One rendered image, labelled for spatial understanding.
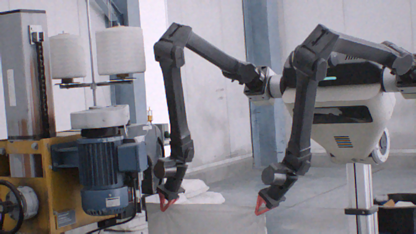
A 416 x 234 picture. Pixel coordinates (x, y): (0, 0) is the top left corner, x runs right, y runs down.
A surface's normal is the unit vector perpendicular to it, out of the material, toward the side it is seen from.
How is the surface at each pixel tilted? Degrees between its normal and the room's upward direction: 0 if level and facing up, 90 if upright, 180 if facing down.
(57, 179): 90
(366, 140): 130
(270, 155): 90
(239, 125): 90
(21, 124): 90
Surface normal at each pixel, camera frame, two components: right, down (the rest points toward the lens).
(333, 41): 0.55, 0.50
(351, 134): -0.38, 0.70
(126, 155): -0.17, 0.07
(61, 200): 0.83, -0.03
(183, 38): 0.72, 0.25
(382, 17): -0.55, 0.08
